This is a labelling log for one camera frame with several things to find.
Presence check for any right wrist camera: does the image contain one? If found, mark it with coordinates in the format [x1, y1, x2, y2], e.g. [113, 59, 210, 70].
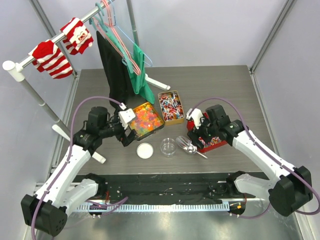
[186, 108, 204, 129]

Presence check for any santa striped sock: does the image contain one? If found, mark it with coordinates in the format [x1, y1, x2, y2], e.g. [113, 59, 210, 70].
[60, 17, 94, 55]

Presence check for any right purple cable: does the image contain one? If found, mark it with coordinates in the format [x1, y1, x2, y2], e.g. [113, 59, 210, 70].
[189, 97, 320, 220]

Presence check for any clear plastic jar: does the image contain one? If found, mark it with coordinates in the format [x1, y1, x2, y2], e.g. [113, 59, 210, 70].
[160, 137, 177, 158]

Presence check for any red tin of swirl lollipops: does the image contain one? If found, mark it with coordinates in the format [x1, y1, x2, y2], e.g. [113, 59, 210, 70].
[186, 113, 227, 154]

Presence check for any clothes rack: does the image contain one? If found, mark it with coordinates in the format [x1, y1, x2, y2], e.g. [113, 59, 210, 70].
[2, 0, 171, 164]

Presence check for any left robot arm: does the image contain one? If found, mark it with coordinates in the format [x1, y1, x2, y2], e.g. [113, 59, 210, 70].
[20, 106, 136, 238]

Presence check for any pink hanger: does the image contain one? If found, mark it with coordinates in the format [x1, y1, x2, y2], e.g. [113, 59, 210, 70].
[91, 0, 143, 75]

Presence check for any red white striped sock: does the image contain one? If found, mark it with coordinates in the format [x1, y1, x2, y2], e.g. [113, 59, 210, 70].
[28, 39, 74, 79]

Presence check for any gold tin of ball lollipops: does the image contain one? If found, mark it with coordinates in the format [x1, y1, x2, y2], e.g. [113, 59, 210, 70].
[158, 90, 185, 126]

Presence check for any white jar lid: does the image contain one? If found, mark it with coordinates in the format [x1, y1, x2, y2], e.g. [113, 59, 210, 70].
[136, 142, 154, 159]

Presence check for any metal scoop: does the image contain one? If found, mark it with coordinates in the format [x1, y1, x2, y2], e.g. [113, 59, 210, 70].
[175, 136, 208, 159]

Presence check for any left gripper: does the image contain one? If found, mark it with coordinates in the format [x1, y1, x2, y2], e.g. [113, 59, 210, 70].
[99, 107, 139, 146]

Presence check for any black cloth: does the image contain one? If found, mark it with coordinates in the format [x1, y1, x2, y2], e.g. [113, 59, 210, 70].
[96, 31, 134, 104]

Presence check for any green cloth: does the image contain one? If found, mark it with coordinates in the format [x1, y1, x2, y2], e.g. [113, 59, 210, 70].
[99, 22, 156, 105]

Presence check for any gold tin of gummy candies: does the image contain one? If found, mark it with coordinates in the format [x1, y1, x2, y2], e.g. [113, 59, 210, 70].
[129, 102, 165, 141]

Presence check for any teal hanger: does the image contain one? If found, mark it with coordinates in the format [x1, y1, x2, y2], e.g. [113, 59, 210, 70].
[88, 1, 142, 75]

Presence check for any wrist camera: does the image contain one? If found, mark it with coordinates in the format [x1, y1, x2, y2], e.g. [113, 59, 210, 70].
[186, 108, 204, 129]
[118, 102, 136, 130]

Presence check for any blue hanger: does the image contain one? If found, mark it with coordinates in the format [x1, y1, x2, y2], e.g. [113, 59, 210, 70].
[110, 0, 140, 55]

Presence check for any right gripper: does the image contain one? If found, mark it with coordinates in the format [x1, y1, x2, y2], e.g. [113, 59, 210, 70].
[187, 113, 219, 150]

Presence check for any slotted cable duct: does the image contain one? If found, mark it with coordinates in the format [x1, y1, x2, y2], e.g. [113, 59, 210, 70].
[73, 201, 230, 213]

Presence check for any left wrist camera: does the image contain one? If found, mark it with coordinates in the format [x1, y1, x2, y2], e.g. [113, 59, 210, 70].
[118, 102, 136, 130]

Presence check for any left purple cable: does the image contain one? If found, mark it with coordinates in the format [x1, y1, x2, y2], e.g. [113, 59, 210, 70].
[30, 95, 129, 240]

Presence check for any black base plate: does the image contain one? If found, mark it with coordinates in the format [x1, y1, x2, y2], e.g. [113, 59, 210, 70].
[96, 173, 253, 205]

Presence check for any purple cable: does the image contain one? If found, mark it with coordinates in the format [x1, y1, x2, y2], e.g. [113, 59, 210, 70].
[30, 95, 129, 240]
[189, 97, 320, 220]

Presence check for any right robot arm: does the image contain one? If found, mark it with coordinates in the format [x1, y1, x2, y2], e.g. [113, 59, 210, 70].
[186, 104, 313, 217]

